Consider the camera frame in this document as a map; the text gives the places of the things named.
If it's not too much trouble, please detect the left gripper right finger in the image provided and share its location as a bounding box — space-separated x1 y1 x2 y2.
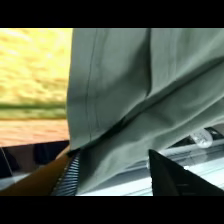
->
147 148 224 197

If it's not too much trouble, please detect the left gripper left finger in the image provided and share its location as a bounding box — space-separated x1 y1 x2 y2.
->
0 145 82 197

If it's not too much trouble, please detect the olive green T-shirt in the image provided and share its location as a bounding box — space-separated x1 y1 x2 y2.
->
66 27 224 196

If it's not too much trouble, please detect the silver frame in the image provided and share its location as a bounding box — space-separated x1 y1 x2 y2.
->
77 138 224 197

